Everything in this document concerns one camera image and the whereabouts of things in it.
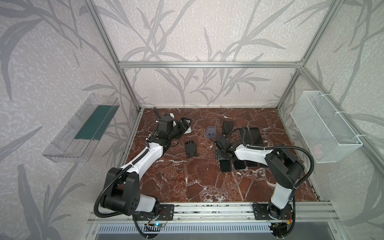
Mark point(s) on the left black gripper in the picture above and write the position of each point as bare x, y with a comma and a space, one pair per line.
182, 125

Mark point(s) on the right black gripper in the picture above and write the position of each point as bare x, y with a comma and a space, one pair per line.
220, 151

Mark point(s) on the black phone white case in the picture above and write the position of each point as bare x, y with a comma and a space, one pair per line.
251, 164

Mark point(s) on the large black phone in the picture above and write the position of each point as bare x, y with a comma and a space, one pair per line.
246, 136

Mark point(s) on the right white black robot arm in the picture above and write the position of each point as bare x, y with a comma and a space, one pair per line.
286, 168

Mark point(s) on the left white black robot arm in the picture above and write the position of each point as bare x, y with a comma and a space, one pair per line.
121, 194

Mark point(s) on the lavender round base stand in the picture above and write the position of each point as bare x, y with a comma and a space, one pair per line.
211, 133

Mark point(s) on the green circuit board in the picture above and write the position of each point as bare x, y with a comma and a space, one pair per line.
155, 227

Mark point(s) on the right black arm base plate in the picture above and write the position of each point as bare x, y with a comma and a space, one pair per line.
259, 211

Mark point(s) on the aluminium frame horizontal bar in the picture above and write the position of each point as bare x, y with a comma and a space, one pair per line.
163, 64

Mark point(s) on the aluminium front rail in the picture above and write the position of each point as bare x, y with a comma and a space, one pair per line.
243, 212

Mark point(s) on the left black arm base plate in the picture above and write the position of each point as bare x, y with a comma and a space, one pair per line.
165, 213

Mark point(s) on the clear plastic wall bin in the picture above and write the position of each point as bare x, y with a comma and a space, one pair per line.
79, 138

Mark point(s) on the white wire mesh basket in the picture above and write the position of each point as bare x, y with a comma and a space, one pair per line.
327, 134

